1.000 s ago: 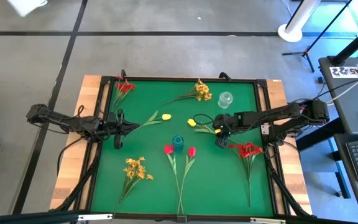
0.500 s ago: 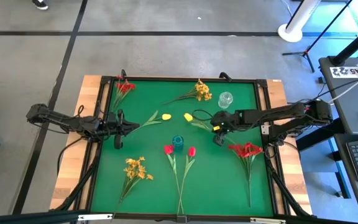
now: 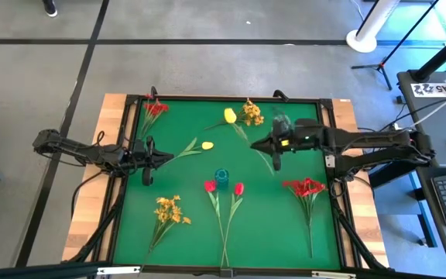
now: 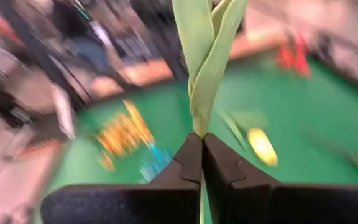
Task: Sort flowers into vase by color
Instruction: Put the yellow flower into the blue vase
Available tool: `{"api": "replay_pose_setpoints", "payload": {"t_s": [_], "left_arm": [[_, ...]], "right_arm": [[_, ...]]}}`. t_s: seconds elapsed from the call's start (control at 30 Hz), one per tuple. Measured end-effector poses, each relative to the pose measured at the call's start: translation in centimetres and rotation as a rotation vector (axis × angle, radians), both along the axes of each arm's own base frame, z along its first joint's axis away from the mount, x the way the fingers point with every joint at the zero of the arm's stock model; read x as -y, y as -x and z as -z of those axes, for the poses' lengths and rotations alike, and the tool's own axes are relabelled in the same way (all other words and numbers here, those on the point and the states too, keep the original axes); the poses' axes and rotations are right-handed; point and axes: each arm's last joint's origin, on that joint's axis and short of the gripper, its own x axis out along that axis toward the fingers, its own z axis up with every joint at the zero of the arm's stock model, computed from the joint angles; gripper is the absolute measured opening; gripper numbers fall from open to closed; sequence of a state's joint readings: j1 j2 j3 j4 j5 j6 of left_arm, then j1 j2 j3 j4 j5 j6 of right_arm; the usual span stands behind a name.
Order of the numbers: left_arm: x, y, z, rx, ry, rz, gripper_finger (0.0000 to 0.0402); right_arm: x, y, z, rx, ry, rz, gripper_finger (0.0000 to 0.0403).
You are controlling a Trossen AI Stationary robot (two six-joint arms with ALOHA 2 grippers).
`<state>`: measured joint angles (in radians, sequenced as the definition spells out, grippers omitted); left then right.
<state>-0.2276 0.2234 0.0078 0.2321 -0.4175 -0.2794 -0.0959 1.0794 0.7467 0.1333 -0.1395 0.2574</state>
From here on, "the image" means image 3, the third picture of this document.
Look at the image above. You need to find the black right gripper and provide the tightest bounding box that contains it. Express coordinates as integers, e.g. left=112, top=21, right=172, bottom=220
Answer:
left=250, top=117, right=327, bottom=172

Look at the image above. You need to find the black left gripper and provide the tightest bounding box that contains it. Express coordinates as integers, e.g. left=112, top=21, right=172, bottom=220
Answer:
left=123, top=135, right=176, bottom=188

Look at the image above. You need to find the yellow orange flower bunch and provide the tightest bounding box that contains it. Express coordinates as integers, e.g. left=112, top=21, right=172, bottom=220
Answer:
left=139, top=195, right=193, bottom=274
left=204, top=98, right=266, bottom=131

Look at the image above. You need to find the red small-blossom flower bunch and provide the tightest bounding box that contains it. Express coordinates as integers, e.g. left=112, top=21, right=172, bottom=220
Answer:
left=139, top=94, right=170, bottom=140
left=282, top=177, right=328, bottom=260

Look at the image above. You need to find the yellow artificial tulip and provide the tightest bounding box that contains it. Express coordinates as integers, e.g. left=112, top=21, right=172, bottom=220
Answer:
left=223, top=107, right=276, bottom=177
left=160, top=136, right=215, bottom=167

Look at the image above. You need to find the red artificial tulip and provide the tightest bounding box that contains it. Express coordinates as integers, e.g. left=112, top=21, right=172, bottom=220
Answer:
left=204, top=179, right=231, bottom=268
left=220, top=181, right=245, bottom=268

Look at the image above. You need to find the clear glass vase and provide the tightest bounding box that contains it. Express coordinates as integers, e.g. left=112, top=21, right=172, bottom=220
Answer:
left=272, top=108, right=296, bottom=133

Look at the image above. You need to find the blue glass vase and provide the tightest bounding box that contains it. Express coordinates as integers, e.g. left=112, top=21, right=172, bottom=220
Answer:
left=214, top=167, right=231, bottom=192

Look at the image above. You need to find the green table mat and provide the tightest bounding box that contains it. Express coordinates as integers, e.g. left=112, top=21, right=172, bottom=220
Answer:
left=112, top=98, right=342, bottom=271

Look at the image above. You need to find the black tripod stand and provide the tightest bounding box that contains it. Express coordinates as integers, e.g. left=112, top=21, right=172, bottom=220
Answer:
left=351, top=0, right=441, bottom=91

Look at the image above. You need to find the white tower fan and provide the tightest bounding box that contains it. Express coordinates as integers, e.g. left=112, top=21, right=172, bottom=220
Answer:
left=345, top=0, right=402, bottom=54

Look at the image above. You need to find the grey desk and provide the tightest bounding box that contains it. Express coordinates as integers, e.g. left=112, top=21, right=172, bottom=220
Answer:
left=396, top=71, right=446, bottom=264

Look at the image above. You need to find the white paper label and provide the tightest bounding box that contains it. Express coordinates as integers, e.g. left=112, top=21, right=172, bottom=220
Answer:
left=410, top=81, right=446, bottom=98

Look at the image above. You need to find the person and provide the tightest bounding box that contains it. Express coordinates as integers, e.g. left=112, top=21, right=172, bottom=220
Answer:
left=41, top=0, right=59, bottom=18

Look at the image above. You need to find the black desk pole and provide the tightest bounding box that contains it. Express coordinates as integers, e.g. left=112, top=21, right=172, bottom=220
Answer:
left=407, top=22, right=446, bottom=83

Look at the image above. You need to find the black aluminium table frame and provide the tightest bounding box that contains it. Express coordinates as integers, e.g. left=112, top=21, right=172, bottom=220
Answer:
left=62, top=85, right=393, bottom=279

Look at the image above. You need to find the black power cable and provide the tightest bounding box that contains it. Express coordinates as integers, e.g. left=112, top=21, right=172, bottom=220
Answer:
left=70, top=170, right=106, bottom=220

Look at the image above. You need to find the silver frame bracket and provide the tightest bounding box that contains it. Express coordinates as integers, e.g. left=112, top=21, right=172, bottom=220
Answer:
left=96, top=265, right=142, bottom=277
left=310, top=270, right=358, bottom=279

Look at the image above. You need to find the white cable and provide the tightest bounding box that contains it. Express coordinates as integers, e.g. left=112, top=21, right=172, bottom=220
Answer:
left=391, top=84, right=446, bottom=132

